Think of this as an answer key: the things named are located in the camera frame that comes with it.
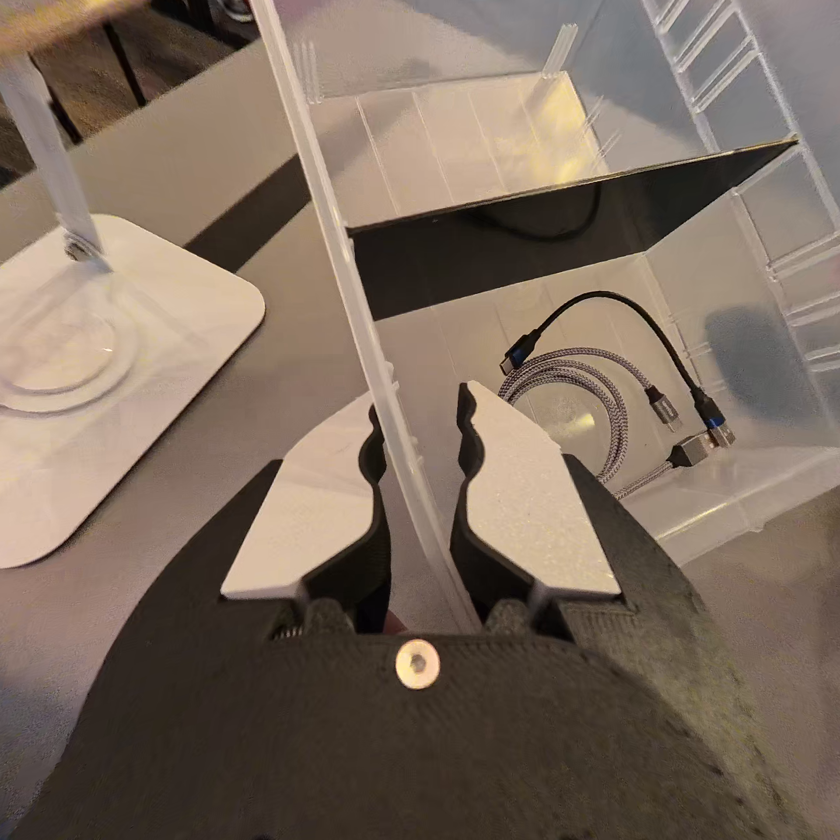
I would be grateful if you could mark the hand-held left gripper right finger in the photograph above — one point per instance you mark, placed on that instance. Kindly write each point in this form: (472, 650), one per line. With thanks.
(538, 525)

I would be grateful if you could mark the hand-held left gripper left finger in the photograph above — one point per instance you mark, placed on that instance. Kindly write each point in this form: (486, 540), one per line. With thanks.
(309, 525)

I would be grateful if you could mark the clear plastic storage bin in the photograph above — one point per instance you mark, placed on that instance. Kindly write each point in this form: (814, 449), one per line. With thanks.
(460, 118)

